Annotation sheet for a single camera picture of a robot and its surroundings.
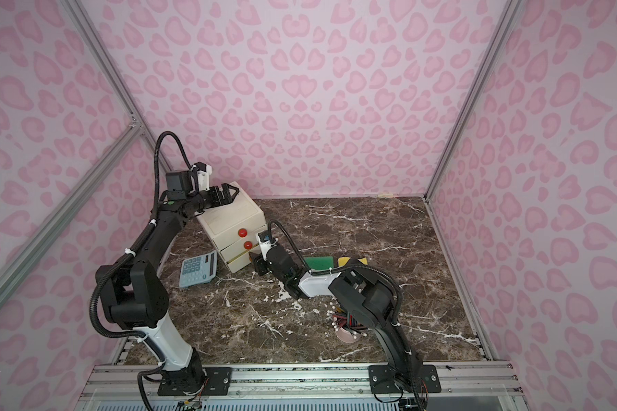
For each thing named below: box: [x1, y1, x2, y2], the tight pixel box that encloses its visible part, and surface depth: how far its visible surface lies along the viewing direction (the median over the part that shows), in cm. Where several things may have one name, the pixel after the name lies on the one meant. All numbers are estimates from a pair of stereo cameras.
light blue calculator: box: [179, 250, 218, 288], surface depth 97 cm
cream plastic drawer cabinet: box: [196, 180, 268, 274], surface depth 88 cm
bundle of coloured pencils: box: [331, 305, 369, 332], surface depth 78 cm
